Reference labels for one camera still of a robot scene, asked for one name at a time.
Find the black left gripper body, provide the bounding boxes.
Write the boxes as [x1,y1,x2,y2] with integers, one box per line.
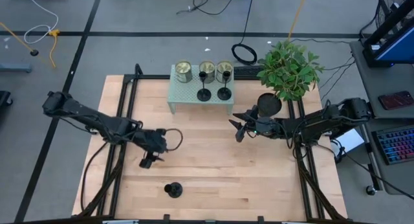
[135,129,169,170]

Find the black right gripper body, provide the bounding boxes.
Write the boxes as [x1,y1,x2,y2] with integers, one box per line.
[235,107,285,142]

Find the black candlestick holder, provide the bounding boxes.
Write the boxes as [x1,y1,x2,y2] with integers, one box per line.
[164,182,184,199]
[217,70,233,102]
[196,71,212,103]

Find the silver labelled candle tin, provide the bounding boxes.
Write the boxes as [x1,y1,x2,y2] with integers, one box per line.
[175,59,194,84]
[198,60,217,85]
[215,60,234,84]

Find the pale green mesh riser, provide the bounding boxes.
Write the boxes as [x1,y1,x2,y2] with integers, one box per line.
[166,64,236,116]

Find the green plant in black pot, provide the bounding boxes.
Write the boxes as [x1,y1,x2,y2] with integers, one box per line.
[257,39,325,118]

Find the white paper sheet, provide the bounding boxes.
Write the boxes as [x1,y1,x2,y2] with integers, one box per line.
[335,128,365,153]

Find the grey side desk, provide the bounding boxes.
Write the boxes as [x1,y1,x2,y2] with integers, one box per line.
[350,39,414,120]

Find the rainbow backlit keyboard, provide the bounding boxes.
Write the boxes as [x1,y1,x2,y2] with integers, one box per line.
[371,126,414,166]

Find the dark red smartphone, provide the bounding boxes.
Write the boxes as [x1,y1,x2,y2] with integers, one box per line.
[377,90,414,111]

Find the grey keyboard desk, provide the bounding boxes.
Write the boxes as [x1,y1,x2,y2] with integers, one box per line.
[360,117,414,196]

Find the black chair base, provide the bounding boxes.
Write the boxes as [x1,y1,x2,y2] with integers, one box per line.
[0,90,14,107]

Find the blue screen monitor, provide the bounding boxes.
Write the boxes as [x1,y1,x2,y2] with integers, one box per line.
[373,21,414,65]

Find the grey metal table foot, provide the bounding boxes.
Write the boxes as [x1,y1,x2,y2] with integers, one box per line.
[0,62,33,73]

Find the black aluminium table frame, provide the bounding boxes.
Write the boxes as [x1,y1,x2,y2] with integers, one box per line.
[77,63,349,223]

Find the black coiled floor cable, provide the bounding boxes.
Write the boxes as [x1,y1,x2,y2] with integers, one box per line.
[231,0,259,65]

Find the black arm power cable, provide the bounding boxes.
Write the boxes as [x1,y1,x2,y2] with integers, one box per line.
[79,141,109,214]

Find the orange hanging cable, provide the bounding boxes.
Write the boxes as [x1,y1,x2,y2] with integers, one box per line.
[287,0,308,40]

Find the yellow floor cable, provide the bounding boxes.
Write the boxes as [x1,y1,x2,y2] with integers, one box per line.
[48,28,61,69]

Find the yellow cable with black end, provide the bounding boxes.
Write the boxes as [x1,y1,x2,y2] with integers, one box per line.
[0,21,39,57]

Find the white floor cable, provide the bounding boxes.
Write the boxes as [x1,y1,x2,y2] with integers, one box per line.
[24,0,60,45]

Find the black monitor stand post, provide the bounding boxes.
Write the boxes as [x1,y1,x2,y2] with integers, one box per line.
[362,0,414,56]

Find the wire guard floor fan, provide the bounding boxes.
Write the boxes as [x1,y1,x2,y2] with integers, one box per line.
[376,0,414,29]

